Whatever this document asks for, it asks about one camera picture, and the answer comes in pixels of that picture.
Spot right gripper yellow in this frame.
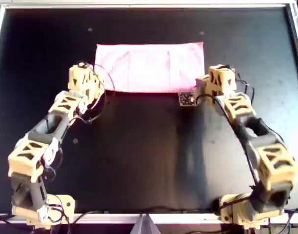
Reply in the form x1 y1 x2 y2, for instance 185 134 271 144
207 63 239 105

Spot left gripper yellow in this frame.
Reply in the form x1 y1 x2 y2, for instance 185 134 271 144
67 62 106 103

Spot pink terry cloth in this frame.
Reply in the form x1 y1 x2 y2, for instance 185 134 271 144
94 41 205 95

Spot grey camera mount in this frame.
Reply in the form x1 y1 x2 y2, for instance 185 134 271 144
194 75 209 98

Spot black camera cable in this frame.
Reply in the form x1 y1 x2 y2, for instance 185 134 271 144
195 94 261 193

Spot left arm black wires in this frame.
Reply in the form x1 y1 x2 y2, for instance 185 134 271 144
73 62 115 125

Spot right arm servo wires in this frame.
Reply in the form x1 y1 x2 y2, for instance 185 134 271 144
233 69 257 104

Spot green camera circuit board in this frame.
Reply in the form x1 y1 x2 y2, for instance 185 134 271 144
178 91 198 108

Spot aluminium table edge frame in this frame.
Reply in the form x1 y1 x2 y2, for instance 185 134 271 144
0 0 298 225

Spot grey camera stand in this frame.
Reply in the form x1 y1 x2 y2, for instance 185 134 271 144
130 214 162 234

